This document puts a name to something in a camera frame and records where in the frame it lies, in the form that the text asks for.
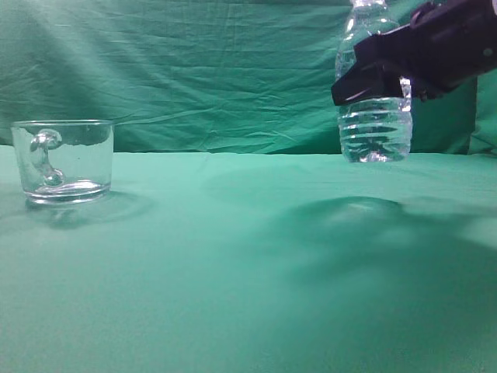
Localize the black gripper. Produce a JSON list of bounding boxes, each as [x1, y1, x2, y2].
[[331, 1, 496, 106]]

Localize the clear plastic water bottle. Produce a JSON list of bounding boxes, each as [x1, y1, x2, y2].
[[335, 1, 412, 162]]

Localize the green backdrop cloth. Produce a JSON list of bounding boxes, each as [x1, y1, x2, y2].
[[0, 0, 478, 156]]

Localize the green side cloth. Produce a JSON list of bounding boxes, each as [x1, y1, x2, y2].
[[469, 71, 497, 155]]

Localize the green table cloth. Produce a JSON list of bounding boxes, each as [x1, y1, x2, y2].
[[1, 147, 496, 372]]

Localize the clear glass mug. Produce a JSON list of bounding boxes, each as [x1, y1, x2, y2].
[[11, 119, 115, 205]]

